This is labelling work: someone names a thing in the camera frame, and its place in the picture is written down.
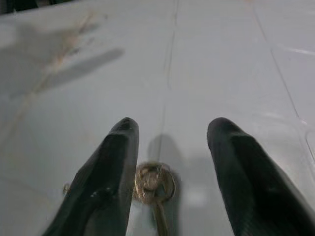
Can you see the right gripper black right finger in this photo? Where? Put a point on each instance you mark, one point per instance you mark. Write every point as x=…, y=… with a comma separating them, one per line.
x=258, y=191

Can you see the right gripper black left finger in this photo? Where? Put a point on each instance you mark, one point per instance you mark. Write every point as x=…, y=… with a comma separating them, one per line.
x=98, y=186

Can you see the white table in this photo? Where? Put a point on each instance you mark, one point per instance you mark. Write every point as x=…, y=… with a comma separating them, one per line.
x=221, y=73

